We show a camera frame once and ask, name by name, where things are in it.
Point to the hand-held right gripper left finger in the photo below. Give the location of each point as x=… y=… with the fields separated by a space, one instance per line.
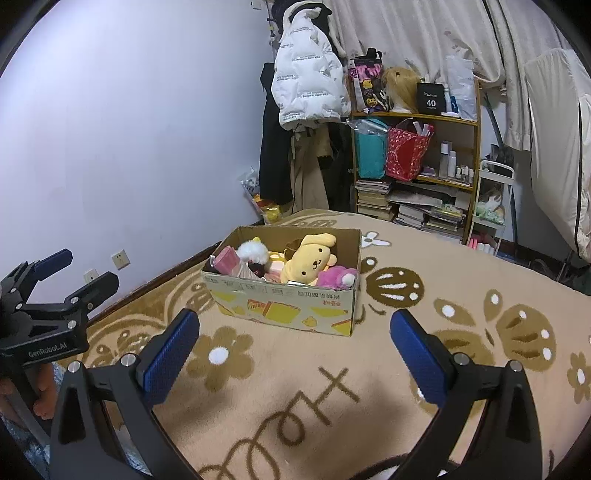
x=171 y=360

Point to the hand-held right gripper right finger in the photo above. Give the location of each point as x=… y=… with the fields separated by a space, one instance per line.
x=415 y=355

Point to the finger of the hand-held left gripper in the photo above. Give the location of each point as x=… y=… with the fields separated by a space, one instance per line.
x=99 y=286
x=51 y=264

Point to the pink plastic-wrapped plush toy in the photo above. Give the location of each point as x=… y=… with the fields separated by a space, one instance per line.
x=226 y=261

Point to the cardboard box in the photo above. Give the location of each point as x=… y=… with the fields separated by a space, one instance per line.
x=277 y=314

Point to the white fluffy plush toy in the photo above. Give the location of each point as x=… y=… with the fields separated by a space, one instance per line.
x=251 y=249

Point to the pale pink plush toy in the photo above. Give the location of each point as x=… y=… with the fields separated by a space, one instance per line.
x=275 y=271

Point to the yellow dog plush toy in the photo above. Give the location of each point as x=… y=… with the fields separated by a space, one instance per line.
x=309 y=263

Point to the person's left hand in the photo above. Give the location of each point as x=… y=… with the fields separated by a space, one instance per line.
x=46 y=397

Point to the magenta bear plush toy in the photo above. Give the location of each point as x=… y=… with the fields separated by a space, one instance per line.
x=332 y=277

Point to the dark purple plush toy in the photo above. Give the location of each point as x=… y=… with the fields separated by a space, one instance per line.
x=256 y=271

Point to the pile of books and papers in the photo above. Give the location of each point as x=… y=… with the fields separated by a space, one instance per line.
x=429 y=212

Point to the pale green bundle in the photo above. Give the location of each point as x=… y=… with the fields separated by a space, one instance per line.
x=491 y=214

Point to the stack of books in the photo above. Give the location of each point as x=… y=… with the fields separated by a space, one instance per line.
x=373 y=198

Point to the clear plastic bag of snacks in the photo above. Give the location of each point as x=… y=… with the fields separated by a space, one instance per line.
x=265 y=210

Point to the white metal cart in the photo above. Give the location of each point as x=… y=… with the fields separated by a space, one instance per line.
x=509 y=194

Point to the cluster of small bottles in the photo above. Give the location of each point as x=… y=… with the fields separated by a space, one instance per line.
x=465 y=174

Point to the white bottle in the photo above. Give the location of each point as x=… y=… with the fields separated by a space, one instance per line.
x=444 y=161

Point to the dark hanging garment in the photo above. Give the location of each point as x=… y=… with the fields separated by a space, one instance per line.
x=339 y=170

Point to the red patterned bag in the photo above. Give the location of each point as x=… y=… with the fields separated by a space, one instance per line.
x=406 y=154

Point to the beige hanging coat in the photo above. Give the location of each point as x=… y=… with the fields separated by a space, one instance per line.
x=309 y=184

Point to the teal bag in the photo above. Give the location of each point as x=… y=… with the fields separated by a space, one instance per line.
x=371 y=150

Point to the black hanging coat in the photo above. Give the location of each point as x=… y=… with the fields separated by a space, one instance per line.
x=274 y=147

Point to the wooden shelf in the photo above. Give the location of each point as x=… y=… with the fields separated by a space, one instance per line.
x=457 y=121

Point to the white garment cover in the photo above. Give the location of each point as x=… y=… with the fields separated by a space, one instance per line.
x=554 y=161

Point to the black box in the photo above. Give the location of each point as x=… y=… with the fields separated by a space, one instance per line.
x=431 y=99

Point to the blonde wig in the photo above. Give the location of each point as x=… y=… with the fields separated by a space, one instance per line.
x=399 y=87

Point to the black and pink patterned bag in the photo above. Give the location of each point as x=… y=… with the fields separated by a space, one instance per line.
x=367 y=87

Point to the white paper bag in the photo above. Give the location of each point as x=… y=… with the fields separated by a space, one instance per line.
x=461 y=83

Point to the white puffer jacket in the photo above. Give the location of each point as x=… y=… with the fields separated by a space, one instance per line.
x=309 y=78

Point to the white curtain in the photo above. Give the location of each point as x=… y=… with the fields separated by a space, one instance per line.
x=415 y=32

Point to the white wall socket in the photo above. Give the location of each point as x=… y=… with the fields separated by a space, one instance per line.
x=91 y=277
x=120 y=259

